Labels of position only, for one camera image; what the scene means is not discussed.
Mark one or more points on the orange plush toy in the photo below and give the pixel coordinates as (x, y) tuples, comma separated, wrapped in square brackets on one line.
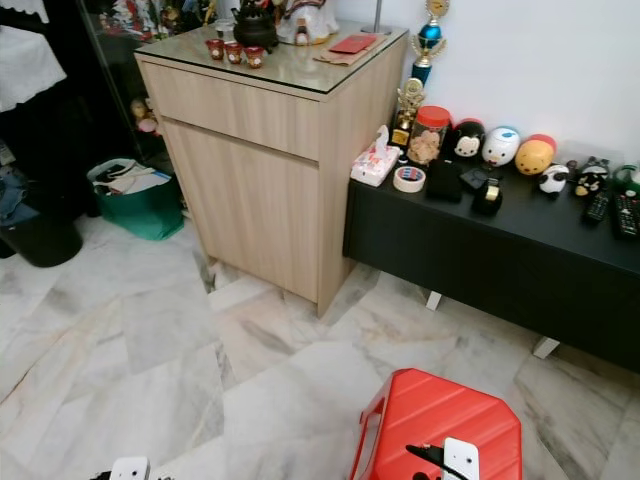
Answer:
[(535, 156)]

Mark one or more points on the small red cup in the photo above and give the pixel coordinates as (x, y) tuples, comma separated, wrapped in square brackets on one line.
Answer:
[(215, 48), (254, 57), (234, 52)]

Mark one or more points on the blue denim cloth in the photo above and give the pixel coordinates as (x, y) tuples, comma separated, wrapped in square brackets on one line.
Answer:
[(12, 197)]

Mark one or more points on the black wallet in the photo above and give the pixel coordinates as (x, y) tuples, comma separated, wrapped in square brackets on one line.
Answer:
[(445, 182)]

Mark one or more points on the black incense pot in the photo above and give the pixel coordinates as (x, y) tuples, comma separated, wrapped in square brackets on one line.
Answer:
[(255, 27)]

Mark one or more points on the green storage bag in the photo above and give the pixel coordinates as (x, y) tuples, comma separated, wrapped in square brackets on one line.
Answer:
[(140, 210)]

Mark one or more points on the beige tape roll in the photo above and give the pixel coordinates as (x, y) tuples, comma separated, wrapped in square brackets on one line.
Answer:
[(401, 180)]

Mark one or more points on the black mouse plush toy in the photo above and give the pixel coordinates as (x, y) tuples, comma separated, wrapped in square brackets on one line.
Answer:
[(467, 140)]

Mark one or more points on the small black pouch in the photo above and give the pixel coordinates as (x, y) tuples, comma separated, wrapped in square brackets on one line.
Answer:
[(475, 178)]

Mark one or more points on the black tape dispenser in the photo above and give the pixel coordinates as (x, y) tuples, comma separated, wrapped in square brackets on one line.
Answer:
[(490, 198)]

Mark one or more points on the white duck plush toy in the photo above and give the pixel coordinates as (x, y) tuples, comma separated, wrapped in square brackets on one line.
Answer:
[(501, 147)]

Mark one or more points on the red envelope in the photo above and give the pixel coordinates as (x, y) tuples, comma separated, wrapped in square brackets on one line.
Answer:
[(352, 43)]

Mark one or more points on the clear jar with red lid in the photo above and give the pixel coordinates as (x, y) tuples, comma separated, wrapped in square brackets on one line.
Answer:
[(428, 138)]

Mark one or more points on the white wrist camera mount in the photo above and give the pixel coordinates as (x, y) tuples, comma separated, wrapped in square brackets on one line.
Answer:
[(130, 469), (460, 460)]

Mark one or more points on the black low sideboard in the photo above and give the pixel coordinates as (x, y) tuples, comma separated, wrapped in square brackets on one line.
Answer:
[(480, 260)]

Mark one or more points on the white tissue pack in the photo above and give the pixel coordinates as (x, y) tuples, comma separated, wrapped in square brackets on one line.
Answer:
[(375, 163)]

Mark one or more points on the dark glass display cabinet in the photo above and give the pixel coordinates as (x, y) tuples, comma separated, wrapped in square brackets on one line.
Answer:
[(110, 80)]

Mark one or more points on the black spiky plush toy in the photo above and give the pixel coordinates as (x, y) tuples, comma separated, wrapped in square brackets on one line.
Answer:
[(591, 178)]

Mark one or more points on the blue and gold trophy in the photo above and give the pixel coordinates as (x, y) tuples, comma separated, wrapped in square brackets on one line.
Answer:
[(430, 38)]

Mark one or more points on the white lace cloth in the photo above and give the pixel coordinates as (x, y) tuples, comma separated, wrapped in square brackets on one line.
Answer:
[(28, 65)]

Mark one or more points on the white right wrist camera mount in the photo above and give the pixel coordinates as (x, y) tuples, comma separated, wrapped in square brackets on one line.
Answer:
[(460, 460)]

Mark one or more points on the black remote control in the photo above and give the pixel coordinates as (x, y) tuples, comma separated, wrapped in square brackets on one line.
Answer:
[(626, 214), (597, 207)]

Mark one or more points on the black round bin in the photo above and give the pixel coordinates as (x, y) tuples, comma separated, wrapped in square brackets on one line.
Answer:
[(45, 242)]

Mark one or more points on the white robed figurine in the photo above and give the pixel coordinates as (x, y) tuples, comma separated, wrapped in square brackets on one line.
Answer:
[(305, 20)]

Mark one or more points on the small gold trophy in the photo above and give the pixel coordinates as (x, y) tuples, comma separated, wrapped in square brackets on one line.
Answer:
[(408, 103)]

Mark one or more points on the black and white panda plush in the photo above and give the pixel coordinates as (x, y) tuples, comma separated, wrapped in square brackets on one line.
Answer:
[(553, 180)]

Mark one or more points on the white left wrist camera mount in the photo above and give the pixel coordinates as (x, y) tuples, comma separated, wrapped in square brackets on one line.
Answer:
[(130, 469)]

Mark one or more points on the light wooden cabinet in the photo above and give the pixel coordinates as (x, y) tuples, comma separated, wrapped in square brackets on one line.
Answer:
[(250, 200)]

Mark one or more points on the red plastic stool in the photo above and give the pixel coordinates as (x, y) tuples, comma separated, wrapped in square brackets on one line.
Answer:
[(438, 415)]

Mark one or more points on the green plush toy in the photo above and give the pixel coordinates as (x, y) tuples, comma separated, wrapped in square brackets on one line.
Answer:
[(628, 178)]

